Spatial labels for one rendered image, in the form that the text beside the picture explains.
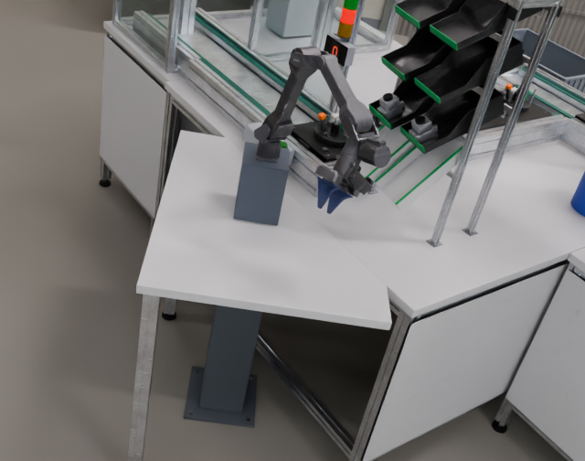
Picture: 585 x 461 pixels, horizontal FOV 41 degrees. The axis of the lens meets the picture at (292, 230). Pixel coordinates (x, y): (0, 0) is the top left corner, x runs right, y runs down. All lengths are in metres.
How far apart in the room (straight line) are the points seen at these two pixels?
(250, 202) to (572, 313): 1.18
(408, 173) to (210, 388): 1.07
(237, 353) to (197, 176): 0.64
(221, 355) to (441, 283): 0.84
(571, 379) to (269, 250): 1.21
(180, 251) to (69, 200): 1.78
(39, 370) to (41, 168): 1.43
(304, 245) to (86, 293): 1.32
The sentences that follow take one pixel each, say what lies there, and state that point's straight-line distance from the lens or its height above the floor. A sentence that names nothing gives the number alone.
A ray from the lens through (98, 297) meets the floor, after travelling 3.37.
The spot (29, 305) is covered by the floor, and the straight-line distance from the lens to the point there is 3.34.
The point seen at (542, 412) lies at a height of 0.24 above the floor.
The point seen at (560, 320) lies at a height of 0.62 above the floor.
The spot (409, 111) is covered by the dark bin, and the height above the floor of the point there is 1.23.
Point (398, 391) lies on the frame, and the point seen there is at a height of 0.50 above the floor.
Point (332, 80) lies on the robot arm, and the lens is 2.03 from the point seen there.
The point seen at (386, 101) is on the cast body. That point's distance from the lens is 2.40.
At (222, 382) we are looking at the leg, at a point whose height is 0.16.
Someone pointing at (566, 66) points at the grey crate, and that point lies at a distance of 4.82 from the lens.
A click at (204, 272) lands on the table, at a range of 2.17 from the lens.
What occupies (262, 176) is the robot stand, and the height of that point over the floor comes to 1.03.
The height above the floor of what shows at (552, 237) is 0.86.
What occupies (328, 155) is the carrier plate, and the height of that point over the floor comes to 0.97.
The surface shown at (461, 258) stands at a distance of 2.50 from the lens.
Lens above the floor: 2.20
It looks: 34 degrees down
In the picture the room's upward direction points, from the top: 13 degrees clockwise
